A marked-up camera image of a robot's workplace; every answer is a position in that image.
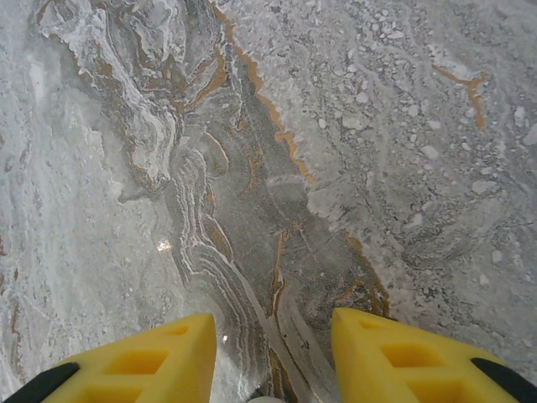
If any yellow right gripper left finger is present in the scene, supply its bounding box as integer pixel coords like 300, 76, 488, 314
12, 311, 217, 403

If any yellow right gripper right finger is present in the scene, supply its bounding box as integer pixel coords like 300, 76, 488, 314
331, 306, 537, 403

